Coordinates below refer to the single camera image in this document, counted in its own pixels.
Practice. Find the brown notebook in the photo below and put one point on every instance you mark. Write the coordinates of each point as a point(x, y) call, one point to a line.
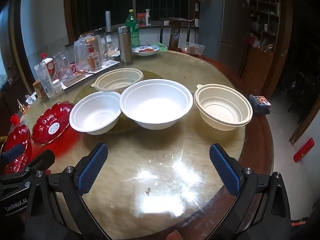
point(75, 79)

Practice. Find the small red packet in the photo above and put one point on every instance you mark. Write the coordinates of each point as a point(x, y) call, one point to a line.
point(15, 119)

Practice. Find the clear plastic food container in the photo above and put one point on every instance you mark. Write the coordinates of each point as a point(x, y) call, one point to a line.
point(192, 48)

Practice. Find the white spray bottle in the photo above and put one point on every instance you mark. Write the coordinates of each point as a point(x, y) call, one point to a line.
point(148, 17)

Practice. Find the white red liquor bottle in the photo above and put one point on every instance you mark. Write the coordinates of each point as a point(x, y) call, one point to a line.
point(50, 67)

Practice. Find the bagged liquor bottles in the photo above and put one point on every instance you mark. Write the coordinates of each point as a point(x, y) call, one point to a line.
point(80, 55)

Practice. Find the cling film roll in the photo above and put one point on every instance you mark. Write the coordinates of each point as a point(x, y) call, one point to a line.
point(108, 20)

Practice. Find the white lotion tube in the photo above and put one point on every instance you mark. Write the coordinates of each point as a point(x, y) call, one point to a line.
point(43, 80)

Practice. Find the round gold glitter mat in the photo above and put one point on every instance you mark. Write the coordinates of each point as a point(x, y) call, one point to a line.
point(150, 74)

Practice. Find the stainless steel thermos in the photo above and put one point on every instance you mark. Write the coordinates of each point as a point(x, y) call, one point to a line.
point(125, 45)

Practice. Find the small white pill bottle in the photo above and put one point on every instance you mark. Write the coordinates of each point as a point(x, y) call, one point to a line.
point(57, 86)

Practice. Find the golden beverage can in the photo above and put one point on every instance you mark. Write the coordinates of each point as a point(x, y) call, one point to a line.
point(92, 45)
point(94, 62)

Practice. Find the clear plastic wrapper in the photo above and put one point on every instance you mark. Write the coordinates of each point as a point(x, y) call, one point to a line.
point(30, 98)

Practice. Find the blue white plate with food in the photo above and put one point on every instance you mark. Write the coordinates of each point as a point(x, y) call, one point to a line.
point(145, 53)

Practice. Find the green plastic soda bottle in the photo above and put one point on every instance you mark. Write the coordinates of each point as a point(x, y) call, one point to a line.
point(132, 22)

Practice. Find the white printed paper sheet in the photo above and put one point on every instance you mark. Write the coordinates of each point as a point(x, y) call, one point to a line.
point(111, 63)

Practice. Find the beige ribbed plastic bowl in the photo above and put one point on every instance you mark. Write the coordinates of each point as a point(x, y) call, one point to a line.
point(117, 76)
point(222, 110)

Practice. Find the jar with gold lid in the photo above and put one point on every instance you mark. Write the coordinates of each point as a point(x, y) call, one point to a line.
point(39, 90)

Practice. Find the large white foam bowl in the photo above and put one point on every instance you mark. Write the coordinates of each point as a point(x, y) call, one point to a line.
point(155, 105)

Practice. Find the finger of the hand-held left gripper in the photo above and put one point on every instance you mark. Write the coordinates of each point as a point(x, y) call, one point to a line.
point(12, 152)
point(42, 158)

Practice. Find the dark wooden chair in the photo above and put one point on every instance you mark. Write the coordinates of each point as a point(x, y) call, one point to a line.
point(175, 33)

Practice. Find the grey refrigerator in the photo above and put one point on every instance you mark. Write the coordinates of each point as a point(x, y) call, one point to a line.
point(230, 17)

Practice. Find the wooden shelf cabinet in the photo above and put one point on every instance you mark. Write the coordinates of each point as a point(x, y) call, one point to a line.
point(260, 62)

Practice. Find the red printed box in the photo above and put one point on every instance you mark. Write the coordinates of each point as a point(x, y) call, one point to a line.
point(141, 20)

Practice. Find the red glass scalloped plate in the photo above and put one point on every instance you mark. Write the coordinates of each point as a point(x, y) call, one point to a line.
point(21, 135)
point(45, 120)

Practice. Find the green cloth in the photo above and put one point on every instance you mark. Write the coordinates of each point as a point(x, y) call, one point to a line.
point(161, 45)

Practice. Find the small labelled drink bottle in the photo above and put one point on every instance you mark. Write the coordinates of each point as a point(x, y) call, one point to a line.
point(108, 45)

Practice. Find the playing card box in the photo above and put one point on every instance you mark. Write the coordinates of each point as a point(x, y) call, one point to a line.
point(260, 101)

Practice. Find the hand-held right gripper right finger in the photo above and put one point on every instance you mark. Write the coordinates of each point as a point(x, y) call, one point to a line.
point(225, 172)

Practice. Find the dark barred window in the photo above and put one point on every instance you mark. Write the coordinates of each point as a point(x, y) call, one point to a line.
point(162, 0)

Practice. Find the small white foam bowl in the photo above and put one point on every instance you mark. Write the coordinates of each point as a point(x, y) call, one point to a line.
point(95, 115)

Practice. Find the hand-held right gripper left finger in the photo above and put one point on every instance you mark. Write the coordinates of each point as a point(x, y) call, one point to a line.
point(92, 170)

